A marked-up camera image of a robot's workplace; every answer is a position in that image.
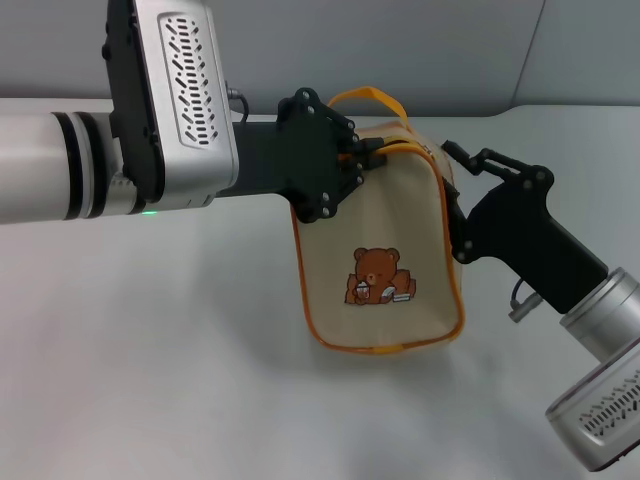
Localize beige bear print food bag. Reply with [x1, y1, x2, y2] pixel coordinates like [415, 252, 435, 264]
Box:
[289, 85, 467, 357]

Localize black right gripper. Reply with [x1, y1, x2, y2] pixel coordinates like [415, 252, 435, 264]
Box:
[441, 139, 612, 316]

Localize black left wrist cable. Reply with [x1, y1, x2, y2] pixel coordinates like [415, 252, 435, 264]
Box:
[224, 85, 251, 124]

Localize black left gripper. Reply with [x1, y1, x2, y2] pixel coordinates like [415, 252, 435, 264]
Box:
[214, 86, 389, 224]

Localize grey right wrist cable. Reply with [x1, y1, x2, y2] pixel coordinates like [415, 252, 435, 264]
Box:
[507, 278, 545, 322]

